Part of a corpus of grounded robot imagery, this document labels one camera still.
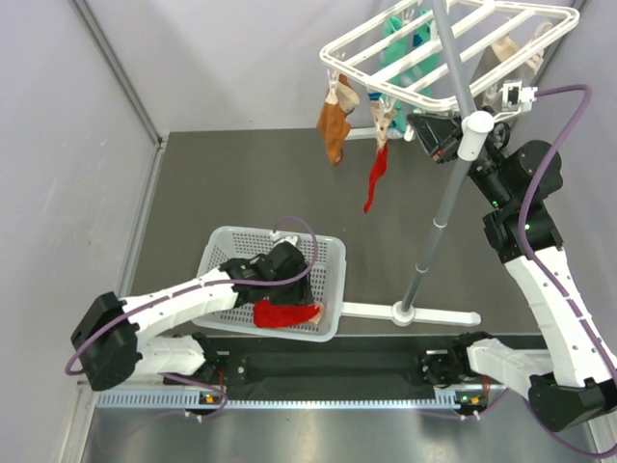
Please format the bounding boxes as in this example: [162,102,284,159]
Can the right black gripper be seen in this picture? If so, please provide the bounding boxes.
[407,105,512,209]

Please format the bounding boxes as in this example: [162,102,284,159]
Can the red sock front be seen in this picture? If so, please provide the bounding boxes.
[253,300,324,329]

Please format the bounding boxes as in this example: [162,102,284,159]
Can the red sock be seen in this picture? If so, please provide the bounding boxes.
[363,119,389,213]
[253,300,324,329]

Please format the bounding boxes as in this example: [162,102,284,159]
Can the red sock back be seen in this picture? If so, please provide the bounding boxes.
[363,119,389,213]

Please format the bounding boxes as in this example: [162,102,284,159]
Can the white clip sock hanger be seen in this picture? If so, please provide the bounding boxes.
[319,1,579,124]

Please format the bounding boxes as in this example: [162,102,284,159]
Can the mint green patterned sock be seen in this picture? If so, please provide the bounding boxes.
[388,10,440,140]

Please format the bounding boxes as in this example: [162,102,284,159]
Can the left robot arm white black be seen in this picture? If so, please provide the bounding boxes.
[70,240,322,392]

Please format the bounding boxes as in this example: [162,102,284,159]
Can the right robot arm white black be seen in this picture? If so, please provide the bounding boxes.
[419,122,616,432]

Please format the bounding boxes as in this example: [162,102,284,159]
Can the grey drying rack stand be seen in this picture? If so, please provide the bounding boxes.
[339,0,494,328]

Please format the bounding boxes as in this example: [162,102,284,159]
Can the white plastic laundry basket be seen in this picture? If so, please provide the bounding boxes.
[192,226,346,342]

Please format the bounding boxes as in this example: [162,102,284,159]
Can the grey beige sock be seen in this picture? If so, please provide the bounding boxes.
[471,47,500,105]

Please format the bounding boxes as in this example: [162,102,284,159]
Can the orange brown sock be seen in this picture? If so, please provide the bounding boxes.
[316,74,360,166]

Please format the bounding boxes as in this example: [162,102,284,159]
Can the beige cuffed sock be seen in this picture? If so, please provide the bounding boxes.
[491,36,521,64]

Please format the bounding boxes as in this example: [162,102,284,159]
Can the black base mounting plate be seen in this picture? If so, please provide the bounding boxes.
[163,349,479,399]

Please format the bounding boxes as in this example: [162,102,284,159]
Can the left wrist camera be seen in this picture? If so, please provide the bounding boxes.
[269,231,300,247]

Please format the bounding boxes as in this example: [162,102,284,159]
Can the grey slotted cable duct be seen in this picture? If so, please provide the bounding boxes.
[95,388,486,411]

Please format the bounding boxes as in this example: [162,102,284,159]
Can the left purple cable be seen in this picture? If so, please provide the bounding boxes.
[64,216,319,421]

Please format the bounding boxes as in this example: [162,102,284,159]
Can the purple cable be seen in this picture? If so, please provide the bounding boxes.
[64,216,319,421]
[520,84,617,458]

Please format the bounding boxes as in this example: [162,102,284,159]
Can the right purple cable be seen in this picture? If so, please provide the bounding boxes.
[520,84,617,458]

